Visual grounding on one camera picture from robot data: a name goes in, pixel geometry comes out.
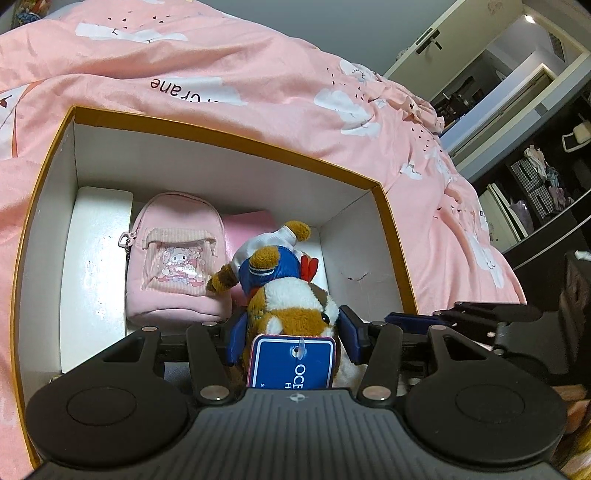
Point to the ceiling air vent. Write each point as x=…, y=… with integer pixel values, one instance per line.
x=557, y=46

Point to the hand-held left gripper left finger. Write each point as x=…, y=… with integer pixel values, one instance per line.
x=238, y=339

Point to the cream cabinet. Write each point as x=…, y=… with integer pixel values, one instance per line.
x=501, y=217

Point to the pink mini backpack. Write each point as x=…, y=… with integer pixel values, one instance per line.
x=175, y=300

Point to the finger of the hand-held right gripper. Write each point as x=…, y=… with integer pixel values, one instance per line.
x=489, y=310
x=411, y=321

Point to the brown white plush dog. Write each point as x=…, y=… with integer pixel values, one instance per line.
x=295, y=295

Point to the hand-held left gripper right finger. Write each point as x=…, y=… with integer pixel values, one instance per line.
x=349, y=334

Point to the pink flat pouch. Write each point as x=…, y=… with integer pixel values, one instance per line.
x=249, y=226

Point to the pile of clothes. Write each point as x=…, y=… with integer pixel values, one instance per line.
x=554, y=182

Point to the orange-rimmed cardboard box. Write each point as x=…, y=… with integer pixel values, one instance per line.
x=351, y=230

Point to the long white box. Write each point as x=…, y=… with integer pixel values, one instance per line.
x=92, y=277

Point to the checkered storage bin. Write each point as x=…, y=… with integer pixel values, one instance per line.
x=526, y=173
x=540, y=201

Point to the pink printed bedsheet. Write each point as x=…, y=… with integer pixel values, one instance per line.
x=231, y=55

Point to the black open wardrobe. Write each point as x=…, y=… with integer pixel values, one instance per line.
x=545, y=240

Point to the cream door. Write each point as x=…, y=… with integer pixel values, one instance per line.
x=466, y=37

